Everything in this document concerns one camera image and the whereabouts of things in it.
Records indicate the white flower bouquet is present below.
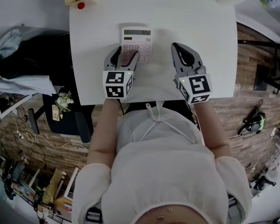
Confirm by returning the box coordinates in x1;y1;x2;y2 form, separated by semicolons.
54;91;75;120

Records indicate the person's white shirt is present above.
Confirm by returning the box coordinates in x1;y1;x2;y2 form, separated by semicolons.
70;102;253;224

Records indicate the black office chair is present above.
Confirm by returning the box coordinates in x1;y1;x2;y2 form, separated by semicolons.
0;28;94;144

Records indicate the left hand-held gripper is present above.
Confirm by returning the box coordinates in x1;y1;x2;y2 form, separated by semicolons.
102;45;140;99

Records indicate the person's right forearm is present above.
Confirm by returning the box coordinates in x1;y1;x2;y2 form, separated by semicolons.
192;100;232;160

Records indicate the light blue cloth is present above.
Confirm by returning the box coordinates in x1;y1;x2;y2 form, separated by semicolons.
0;26;58;96

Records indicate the yellow bag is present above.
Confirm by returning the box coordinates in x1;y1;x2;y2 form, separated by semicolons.
41;168;66;205

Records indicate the black metal stand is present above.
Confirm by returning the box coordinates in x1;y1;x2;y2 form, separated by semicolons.
236;38;280;96

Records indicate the beige head mount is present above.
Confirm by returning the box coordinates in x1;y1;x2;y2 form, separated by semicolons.
132;203;223;224

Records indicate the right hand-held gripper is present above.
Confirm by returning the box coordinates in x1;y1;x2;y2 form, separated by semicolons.
170;42;213;105

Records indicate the pink and white calculator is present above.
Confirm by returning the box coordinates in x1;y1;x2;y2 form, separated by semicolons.
120;26;154;65

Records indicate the yellow paper tag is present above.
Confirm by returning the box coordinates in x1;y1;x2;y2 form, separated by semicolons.
51;104;61;121

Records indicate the black flat case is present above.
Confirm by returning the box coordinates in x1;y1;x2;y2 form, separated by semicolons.
253;63;271;92

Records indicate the black and green headset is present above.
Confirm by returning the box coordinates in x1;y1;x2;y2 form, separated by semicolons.
237;99;267;137

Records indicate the white floor cable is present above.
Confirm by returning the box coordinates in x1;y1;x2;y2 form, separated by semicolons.
20;131;90;152

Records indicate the black strap buckle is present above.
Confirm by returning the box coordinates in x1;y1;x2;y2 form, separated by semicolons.
85;207;104;224

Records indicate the white table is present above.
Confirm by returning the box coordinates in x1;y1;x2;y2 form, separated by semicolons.
69;0;238;106

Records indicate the person's left forearm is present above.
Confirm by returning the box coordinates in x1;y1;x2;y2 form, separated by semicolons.
85;98;120;167

